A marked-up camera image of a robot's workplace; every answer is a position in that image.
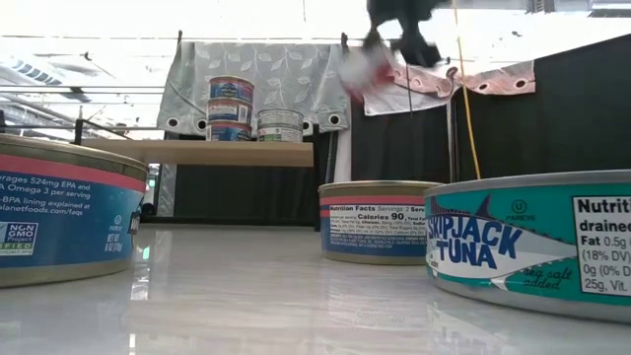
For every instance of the gray leaf-patterned curtain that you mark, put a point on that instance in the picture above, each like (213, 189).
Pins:
(305, 74)

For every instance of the black curtain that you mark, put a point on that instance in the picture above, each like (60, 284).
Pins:
(246, 192)
(567, 123)

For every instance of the green label silver can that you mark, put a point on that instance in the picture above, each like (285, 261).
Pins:
(280, 134)
(280, 119)

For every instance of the red label pull-tab can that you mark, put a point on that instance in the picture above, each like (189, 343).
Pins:
(365, 74)

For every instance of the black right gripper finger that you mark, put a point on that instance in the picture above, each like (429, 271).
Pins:
(373, 38)
(419, 49)

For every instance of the pink white curtain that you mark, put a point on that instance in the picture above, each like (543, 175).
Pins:
(493, 81)

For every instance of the gold lid blue can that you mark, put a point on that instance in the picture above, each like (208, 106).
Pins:
(231, 89)
(230, 111)
(64, 217)
(374, 227)

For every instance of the group of tin cans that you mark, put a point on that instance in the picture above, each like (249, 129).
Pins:
(197, 153)
(246, 296)

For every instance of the black table frame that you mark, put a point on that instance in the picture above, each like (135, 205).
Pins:
(236, 222)

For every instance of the teal skipjack tuna can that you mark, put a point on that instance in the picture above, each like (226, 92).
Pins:
(532, 246)

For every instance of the bronze lid blue can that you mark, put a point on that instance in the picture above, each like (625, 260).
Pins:
(229, 132)

